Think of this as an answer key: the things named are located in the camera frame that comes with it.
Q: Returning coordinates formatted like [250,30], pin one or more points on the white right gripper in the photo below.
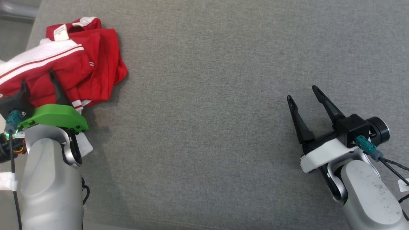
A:
[322,156]

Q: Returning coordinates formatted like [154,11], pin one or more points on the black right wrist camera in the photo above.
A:
[353,127]

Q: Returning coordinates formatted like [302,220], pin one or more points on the grey fabric sofa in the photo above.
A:
[223,95]

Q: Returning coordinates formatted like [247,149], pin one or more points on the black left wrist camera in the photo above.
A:
[12,105]

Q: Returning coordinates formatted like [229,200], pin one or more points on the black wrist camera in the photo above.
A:
[12,105]
[353,127]

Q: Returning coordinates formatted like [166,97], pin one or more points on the white flat label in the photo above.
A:
[85,145]

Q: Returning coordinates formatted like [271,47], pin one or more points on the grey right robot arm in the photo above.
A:
[367,191]

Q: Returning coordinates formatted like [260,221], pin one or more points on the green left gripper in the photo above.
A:
[57,115]

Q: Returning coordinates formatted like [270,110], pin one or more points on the grey metal frame leg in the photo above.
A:
[16,9]

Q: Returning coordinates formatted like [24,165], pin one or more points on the red Bulls jersey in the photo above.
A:
[89,64]

